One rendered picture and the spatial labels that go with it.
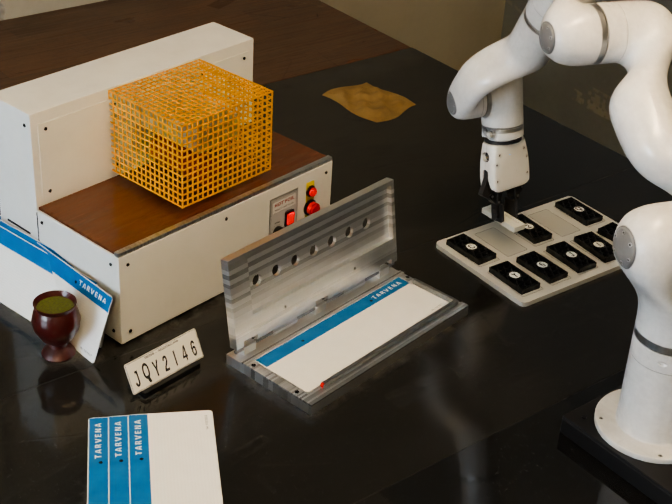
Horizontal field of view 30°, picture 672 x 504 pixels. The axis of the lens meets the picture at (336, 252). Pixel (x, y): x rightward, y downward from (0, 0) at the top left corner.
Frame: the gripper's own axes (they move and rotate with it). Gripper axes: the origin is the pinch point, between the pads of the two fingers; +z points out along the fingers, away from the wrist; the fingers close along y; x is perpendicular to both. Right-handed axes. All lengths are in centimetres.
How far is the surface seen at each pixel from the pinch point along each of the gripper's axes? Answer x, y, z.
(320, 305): -0.7, -48.3, 5.7
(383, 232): 3.3, -29.3, -2.5
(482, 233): 6.2, -0.7, 6.8
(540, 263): -10.4, -0.3, 9.1
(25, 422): 2, -107, 9
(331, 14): 125, 51, -17
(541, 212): 6.0, 16.8, 6.8
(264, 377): -11, -68, 9
